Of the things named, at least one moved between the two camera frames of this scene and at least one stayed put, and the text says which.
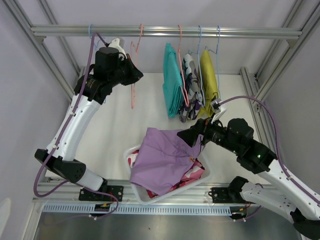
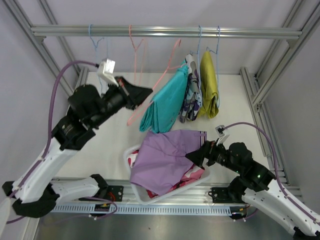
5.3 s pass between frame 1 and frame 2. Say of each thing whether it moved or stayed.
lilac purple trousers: stayed
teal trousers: moved
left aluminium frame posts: stayed
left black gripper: moved
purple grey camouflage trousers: stayed
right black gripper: moved
